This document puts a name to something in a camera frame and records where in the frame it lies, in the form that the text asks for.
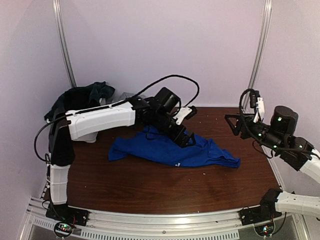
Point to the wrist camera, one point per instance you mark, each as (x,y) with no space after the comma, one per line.
(185,113)
(257,103)

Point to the aluminium frame post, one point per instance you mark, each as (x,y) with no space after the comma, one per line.
(262,41)
(63,42)

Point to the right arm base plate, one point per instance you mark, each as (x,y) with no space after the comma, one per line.
(257,214)

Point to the blue t-shirt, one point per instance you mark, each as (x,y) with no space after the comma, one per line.
(150,145)

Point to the left aluminium frame post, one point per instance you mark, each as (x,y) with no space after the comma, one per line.
(63,42)

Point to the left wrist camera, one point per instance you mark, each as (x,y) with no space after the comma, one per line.
(185,113)

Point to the folded grey button shirt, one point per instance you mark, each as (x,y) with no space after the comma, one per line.
(125,96)

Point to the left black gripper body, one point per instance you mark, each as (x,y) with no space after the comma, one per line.
(160,123)

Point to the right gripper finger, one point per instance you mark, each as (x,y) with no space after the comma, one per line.
(237,117)
(237,129)

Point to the front aluminium rail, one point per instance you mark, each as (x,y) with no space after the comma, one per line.
(104,225)

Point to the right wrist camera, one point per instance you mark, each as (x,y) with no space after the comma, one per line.
(257,103)

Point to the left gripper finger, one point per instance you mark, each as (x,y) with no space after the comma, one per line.
(182,142)
(189,139)

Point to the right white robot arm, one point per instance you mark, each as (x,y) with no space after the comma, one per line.
(297,152)

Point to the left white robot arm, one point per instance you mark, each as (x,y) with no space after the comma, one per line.
(84,125)

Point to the white plastic laundry bin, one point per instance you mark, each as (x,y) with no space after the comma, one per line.
(92,137)

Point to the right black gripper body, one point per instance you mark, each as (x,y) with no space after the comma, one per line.
(269,139)

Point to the right aluminium frame post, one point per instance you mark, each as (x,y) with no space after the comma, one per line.
(262,41)

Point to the dark green plaid shirt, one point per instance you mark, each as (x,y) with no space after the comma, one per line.
(82,97)

